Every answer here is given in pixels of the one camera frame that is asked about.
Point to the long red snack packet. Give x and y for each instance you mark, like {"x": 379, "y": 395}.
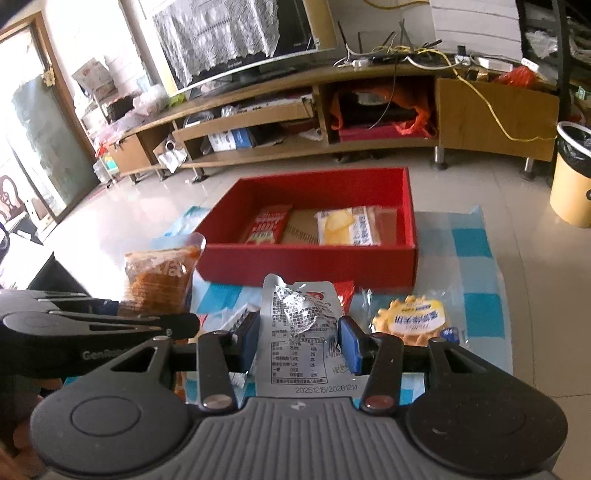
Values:
{"x": 265, "y": 226}

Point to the waffle packet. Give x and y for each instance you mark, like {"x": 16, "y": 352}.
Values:
{"x": 411, "y": 318}

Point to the red cardboard box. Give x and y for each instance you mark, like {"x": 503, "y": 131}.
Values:
{"x": 300, "y": 263}

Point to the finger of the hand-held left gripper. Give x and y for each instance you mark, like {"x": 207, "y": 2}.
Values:
{"x": 115, "y": 325}
{"x": 69, "y": 301}

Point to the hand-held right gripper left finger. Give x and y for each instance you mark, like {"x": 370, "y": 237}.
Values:
{"x": 249, "y": 344}

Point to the black router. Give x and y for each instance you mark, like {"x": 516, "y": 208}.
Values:
{"x": 392, "y": 56}

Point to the glass sliding door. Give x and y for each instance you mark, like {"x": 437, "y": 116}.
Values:
{"x": 41, "y": 138}

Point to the wicker basket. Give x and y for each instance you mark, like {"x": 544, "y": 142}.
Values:
{"x": 117, "y": 107}

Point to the black metal rack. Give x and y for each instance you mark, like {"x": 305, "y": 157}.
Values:
{"x": 564, "y": 60}

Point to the blue checkered cloth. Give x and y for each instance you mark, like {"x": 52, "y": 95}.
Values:
{"x": 475, "y": 304}

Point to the white lace cloth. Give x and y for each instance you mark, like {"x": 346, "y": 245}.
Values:
{"x": 207, "y": 32}

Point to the flat screen television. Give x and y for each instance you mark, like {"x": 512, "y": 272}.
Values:
{"x": 295, "y": 23}

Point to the blue white box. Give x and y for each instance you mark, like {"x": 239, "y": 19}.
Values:
{"x": 231, "y": 139}

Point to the wooden television stand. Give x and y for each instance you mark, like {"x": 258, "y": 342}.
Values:
{"x": 480, "y": 110}

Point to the white plastic bag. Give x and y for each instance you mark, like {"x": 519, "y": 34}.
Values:
{"x": 168, "y": 159}

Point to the orange snack packet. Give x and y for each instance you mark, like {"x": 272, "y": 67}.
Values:
{"x": 157, "y": 277}

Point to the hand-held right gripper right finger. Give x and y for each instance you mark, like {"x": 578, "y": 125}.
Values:
{"x": 352, "y": 344}

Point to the printed carton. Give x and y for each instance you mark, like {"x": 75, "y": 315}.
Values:
{"x": 92, "y": 74}

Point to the yellow chips packet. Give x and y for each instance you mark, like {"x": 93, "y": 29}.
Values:
{"x": 341, "y": 226}

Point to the orange plastic bag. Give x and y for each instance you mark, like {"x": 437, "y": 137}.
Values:
{"x": 415, "y": 104}

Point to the red plastic bag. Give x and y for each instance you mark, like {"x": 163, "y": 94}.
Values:
{"x": 517, "y": 76}

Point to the cream trash bin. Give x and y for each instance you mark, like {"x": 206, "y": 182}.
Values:
{"x": 570, "y": 194}

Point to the silver snack packet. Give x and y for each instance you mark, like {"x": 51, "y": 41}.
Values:
{"x": 295, "y": 341}

